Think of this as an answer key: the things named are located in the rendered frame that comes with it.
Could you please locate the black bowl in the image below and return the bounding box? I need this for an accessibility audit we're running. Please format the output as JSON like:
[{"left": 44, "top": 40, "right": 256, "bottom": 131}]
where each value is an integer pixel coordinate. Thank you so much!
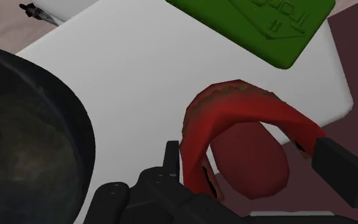
[{"left": 0, "top": 41, "right": 97, "bottom": 224}]

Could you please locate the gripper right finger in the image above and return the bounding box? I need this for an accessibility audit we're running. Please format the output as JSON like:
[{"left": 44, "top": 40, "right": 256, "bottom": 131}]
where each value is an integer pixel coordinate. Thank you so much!
[{"left": 312, "top": 137, "right": 358, "bottom": 224}]

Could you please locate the white table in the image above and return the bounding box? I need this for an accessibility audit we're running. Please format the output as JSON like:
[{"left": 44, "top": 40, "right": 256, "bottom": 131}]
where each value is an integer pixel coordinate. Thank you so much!
[{"left": 15, "top": 0, "right": 354, "bottom": 224}]

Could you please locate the green flat box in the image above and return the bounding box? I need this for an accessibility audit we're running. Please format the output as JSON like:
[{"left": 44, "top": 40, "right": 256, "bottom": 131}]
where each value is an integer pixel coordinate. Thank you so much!
[{"left": 165, "top": 0, "right": 336, "bottom": 70}]

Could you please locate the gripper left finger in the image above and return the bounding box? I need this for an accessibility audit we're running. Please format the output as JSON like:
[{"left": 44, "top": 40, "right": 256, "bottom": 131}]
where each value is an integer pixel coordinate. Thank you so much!
[{"left": 84, "top": 140, "right": 198, "bottom": 224}]

